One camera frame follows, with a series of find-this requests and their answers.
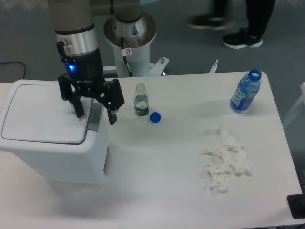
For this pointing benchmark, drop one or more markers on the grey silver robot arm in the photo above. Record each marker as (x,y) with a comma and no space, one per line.
(73,20)

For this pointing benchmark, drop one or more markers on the white frame at right edge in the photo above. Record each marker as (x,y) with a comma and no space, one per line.
(295,109)

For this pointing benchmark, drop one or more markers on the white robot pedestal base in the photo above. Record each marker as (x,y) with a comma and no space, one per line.
(131,47)

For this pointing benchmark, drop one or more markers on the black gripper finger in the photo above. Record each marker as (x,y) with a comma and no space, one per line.
(110,96)
(67,94)

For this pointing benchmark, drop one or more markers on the blue plastic drink bottle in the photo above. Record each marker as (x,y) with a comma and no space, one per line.
(246,90)

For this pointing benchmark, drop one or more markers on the black device at corner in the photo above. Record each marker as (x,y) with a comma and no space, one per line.
(296,204)

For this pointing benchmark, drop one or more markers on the clear small bottle cap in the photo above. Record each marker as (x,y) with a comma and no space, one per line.
(130,113)

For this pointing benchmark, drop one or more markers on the blue bottle cap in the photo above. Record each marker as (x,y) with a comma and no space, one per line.
(155,117)

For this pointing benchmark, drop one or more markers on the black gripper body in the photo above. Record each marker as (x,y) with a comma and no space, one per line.
(84,70)

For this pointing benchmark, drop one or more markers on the black sneaker with white sole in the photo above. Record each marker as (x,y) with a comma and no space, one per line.
(242,39)

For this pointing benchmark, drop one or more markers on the small clear plastic bottle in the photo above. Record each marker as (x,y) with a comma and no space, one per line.
(141,100)

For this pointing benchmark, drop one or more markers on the blurred black shoe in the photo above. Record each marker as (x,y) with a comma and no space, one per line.
(210,22)

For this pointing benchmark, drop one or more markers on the crumpled white tissue pile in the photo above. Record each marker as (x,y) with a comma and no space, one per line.
(225,157)

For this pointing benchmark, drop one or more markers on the white trash can body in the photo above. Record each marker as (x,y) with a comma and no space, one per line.
(77,163)

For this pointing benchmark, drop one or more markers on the white trash can lid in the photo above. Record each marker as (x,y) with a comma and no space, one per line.
(35,112)

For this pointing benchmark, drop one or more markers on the black trouser leg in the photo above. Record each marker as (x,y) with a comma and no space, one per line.
(258,14)

